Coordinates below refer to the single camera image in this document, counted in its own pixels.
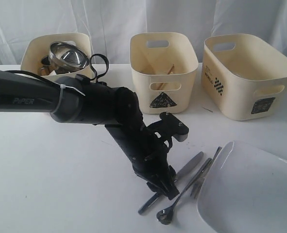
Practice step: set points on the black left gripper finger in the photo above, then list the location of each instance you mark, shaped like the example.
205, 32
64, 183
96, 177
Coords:
156, 186
167, 187

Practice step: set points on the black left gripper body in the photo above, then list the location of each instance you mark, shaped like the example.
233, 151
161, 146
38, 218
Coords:
144, 148

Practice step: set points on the steel table knife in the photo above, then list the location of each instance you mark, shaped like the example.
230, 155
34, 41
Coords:
187, 168

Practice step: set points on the dark wooden chopstick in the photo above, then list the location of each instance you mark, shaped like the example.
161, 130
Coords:
162, 85

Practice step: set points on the stainless steel bowl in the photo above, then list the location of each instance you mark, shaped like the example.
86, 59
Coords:
67, 58

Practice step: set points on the steel mug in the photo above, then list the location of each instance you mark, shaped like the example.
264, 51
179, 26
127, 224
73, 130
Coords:
45, 66

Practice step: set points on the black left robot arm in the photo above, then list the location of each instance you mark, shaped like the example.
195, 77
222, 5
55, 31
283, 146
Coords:
78, 100

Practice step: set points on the steel spoon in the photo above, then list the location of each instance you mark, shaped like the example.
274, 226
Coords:
165, 216

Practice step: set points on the steel fork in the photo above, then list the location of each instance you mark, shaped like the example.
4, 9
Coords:
199, 182

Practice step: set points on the white rectangular plate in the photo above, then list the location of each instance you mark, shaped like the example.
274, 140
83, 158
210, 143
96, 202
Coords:
245, 191

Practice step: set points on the cream bin with triangle mark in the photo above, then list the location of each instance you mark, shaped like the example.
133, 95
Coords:
158, 51

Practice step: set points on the cream bin with square mark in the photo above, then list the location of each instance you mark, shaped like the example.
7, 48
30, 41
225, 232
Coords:
243, 75

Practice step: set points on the white background curtain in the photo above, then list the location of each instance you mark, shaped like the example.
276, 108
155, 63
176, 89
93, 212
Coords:
110, 24

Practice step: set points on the cream bin with circle mark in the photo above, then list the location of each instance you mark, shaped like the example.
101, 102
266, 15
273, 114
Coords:
39, 47

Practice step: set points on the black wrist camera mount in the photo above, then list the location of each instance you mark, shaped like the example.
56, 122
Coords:
171, 127

